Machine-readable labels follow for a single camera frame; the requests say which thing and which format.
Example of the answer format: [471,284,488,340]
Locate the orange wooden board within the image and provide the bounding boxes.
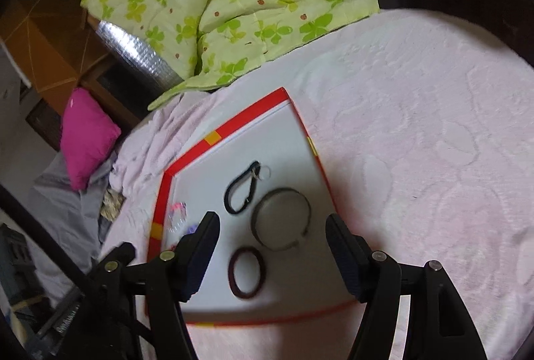
[0,0,109,94]

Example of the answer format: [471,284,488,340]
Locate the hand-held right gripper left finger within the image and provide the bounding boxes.
[58,211,221,360]

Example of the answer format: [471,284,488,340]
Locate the small patterned cloth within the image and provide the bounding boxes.
[99,189,125,221]

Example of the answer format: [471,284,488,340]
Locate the dark maroon bangle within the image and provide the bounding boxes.
[228,246,266,299]

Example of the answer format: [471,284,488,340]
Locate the grey bed sheet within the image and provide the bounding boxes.
[25,153,121,298]

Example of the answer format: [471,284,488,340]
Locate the red shallow box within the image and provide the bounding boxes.
[144,87,363,328]

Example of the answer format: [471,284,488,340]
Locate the magenta pillow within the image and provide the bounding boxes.
[60,87,122,191]

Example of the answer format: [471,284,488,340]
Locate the pink clear bead bracelet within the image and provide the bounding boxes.
[167,199,190,236]

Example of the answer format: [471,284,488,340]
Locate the silver bangle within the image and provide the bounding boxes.
[252,188,313,251]

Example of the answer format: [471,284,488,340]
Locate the black hair tie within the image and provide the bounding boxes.
[224,161,272,216]

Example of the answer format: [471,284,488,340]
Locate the silver foil mat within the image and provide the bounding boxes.
[89,20,186,91]

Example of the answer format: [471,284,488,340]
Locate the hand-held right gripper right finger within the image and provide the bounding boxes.
[326,213,489,360]

